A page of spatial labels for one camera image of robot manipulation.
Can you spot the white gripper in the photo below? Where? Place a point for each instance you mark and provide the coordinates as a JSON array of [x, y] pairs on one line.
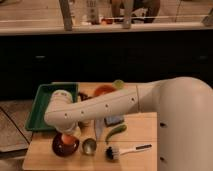
[[71, 129]]

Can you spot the orange apple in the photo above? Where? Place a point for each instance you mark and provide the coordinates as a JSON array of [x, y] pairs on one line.
[[68, 139]]

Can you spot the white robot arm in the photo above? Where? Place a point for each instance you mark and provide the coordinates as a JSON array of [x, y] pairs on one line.
[[184, 124]]

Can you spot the dark purple bowl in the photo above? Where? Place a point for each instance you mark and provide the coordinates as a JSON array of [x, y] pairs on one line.
[[61, 149]]

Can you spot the orange bowl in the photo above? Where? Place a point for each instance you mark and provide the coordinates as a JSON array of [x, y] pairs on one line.
[[103, 89]]

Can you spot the small metal cup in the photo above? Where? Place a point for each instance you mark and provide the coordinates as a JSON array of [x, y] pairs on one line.
[[89, 146]]

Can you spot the dark small object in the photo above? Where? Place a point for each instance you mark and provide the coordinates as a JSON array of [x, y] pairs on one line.
[[84, 96]]

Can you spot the green plastic tray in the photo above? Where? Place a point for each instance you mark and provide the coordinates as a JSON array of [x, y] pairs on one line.
[[35, 121]]

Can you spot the blue sponge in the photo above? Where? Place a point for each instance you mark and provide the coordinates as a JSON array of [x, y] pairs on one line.
[[113, 120]]

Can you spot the green chili pepper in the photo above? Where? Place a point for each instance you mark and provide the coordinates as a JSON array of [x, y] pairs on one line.
[[116, 130]]

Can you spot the black dish brush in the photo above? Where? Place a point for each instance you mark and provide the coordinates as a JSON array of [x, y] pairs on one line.
[[114, 152]]

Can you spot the green plastic cup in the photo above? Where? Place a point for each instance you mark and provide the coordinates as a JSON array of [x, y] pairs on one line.
[[118, 84]]

